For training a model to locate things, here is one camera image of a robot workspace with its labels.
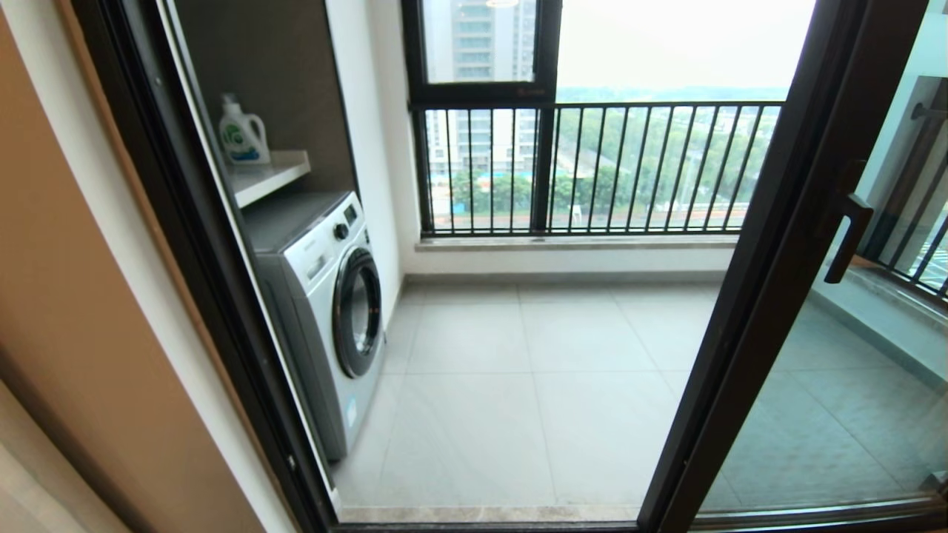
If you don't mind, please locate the brown cabinet niche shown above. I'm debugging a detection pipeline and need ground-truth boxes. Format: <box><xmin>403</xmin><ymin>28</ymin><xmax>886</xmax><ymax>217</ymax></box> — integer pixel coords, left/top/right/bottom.
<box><xmin>172</xmin><ymin>0</ymin><xmax>360</xmax><ymax>197</ymax></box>

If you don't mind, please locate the black balcony railing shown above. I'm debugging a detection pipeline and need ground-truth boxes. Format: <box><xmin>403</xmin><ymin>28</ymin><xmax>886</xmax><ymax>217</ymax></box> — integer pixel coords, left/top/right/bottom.
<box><xmin>411</xmin><ymin>101</ymin><xmax>784</xmax><ymax>236</ymax></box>
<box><xmin>859</xmin><ymin>118</ymin><xmax>948</xmax><ymax>301</ymax></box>

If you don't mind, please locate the white detergent bottle green label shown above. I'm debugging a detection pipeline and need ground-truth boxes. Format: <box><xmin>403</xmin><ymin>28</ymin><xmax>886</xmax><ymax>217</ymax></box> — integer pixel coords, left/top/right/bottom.
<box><xmin>218</xmin><ymin>93</ymin><xmax>271</xmax><ymax>165</ymax></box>

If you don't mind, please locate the black balcony window frame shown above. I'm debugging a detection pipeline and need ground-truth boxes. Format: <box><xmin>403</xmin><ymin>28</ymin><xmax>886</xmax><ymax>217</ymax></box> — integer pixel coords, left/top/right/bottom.
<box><xmin>401</xmin><ymin>0</ymin><xmax>561</xmax><ymax>236</ymax></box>

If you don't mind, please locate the white front-load washing machine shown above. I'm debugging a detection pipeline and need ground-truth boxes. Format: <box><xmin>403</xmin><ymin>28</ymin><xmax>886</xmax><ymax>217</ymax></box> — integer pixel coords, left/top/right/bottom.
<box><xmin>241</xmin><ymin>191</ymin><xmax>387</xmax><ymax>461</ymax></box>

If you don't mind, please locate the white cabinet shelf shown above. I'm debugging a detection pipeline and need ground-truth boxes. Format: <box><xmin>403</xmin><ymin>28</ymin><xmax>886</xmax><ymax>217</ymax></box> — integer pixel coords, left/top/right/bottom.
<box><xmin>226</xmin><ymin>150</ymin><xmax>312</xmax><ymax>208</ymax></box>

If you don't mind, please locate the dark brown sliding glass door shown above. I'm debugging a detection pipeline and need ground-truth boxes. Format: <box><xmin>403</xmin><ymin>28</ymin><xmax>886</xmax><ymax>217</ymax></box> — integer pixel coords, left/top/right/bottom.
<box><xmin>638</xmin><ymin>0</ymin><xmax>948</xmax><ymax>533</ymax></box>

